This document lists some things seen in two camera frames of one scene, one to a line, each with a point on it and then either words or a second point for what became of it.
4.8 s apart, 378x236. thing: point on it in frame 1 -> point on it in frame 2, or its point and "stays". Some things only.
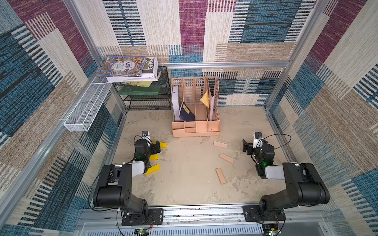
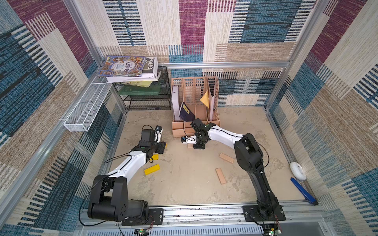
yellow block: (152, 169) stays
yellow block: (154, 157) stays
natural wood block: (221, 177) stays
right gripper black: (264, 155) -> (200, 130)
